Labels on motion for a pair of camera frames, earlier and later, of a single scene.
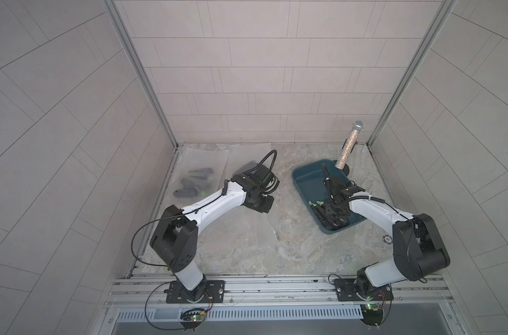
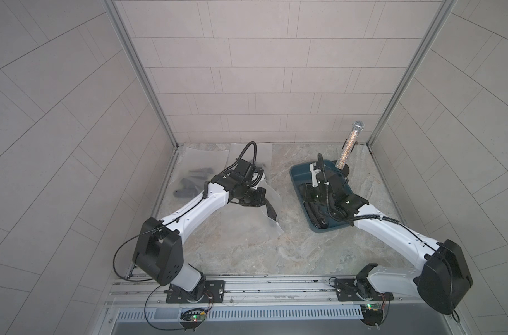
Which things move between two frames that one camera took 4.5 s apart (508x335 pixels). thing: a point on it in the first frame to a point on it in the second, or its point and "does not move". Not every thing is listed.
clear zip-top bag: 243,158 does not move
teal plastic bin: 310,182 does not move
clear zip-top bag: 240,242 to 271,209
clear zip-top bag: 199,177 does not move
